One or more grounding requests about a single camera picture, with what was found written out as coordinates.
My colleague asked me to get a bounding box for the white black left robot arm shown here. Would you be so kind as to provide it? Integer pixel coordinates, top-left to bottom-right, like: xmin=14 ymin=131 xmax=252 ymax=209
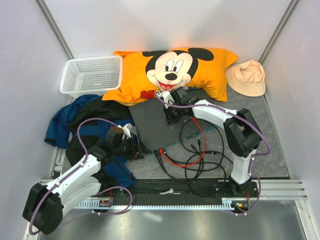
xmin=22 ymin=123 xmax=150 ymax=235

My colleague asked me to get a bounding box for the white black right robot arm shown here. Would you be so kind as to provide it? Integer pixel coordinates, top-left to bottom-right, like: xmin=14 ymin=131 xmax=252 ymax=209
xmin=156 ymin=87 xmax=262 ymax=197

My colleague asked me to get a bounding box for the black ethernet cable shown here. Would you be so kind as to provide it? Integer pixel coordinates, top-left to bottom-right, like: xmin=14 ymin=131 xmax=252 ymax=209
xmin=154 ymin=117 xmax=237 ymax=185

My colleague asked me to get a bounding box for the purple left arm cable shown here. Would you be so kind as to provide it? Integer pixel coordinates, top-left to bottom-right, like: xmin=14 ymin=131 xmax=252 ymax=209
xmin=28 ymin=118 xmax=133 ymax=236

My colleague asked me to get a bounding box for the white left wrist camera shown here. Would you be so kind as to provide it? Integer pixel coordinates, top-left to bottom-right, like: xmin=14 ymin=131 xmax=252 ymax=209
xmin=117 ymin=123 xmax=133 ymax=138

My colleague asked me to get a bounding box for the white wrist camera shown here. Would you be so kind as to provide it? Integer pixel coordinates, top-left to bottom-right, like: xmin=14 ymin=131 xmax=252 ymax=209
xmin=160 ymin=91 xmax=175 ymax=104
xmin=117 ymin=123 xmax=133 ymax=138

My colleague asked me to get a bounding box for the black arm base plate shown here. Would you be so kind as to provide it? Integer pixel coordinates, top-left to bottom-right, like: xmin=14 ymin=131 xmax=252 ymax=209
xmin=81 ymin=177 xmax=260 ymax=206

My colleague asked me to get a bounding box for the white plastic mesh basket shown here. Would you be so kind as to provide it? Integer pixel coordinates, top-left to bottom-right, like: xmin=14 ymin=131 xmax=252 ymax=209
xmin=59 ymin=55 xmax=123 ymax=98

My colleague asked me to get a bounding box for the red ethernet cable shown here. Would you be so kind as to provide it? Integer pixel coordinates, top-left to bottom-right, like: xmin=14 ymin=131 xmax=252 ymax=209
xmin=158 ymin=117 xmax=207 ymax=168

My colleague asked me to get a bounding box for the dark grey network switch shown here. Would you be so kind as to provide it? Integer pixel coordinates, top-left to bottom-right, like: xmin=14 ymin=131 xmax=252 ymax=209
xmin=127 ymin=88 xmax=225 ymax=156

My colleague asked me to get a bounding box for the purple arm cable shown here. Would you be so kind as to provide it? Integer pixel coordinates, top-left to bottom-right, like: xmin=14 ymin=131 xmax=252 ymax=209
xmin=156 ymin=91 xmax=273 ymax=216
xmin=28 ymin=118 xmax=133 ymax=236

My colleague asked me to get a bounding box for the orange Mickey Mouse pillow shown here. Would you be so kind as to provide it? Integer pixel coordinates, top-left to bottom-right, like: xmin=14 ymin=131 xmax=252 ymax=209
xmin=102 ymin=47 xmax=238 ymax=106

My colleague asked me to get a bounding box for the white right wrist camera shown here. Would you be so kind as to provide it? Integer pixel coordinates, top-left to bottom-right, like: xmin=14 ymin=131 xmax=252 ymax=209
xmin=160 ymin=91 xmax=175 ymax=104

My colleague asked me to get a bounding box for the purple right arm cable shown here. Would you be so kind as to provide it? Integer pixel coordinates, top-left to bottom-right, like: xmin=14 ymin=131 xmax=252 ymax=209
xmin=156 ymin=91 xmax=273 ymax=216

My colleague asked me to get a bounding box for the blue and black jacket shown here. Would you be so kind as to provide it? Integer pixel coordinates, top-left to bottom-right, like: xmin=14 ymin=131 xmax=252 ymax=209
xmin=44 ymin=94 xmax=138 ymax=189

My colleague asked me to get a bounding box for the aluminium frame rail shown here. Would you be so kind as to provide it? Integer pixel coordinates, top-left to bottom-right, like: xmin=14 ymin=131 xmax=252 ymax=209
xmin=34 ymin=178 xmax=308 ymax=200

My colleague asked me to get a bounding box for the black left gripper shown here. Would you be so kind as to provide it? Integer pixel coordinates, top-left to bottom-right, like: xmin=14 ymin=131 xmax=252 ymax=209
xmin=113 ymin=133 xmax=152 ymax=162

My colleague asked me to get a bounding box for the beige bucket hat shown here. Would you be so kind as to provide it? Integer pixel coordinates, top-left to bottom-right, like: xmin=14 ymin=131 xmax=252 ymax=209
xmin=226 ymin=60 xmax=266 ymax=97

